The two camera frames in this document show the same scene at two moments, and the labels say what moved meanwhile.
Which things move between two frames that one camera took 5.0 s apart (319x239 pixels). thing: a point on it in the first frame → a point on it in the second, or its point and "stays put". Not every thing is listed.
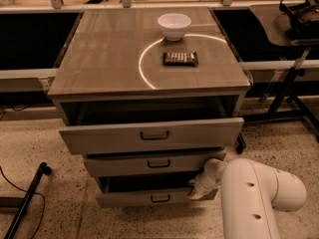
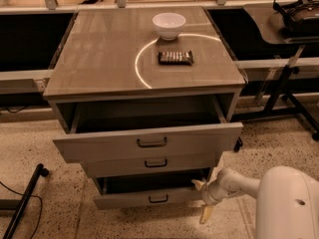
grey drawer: (147, 191) stays put
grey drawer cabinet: (151, 98) stays put
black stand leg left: (22, 203) stays put
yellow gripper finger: (195, 196) → (205, 216)
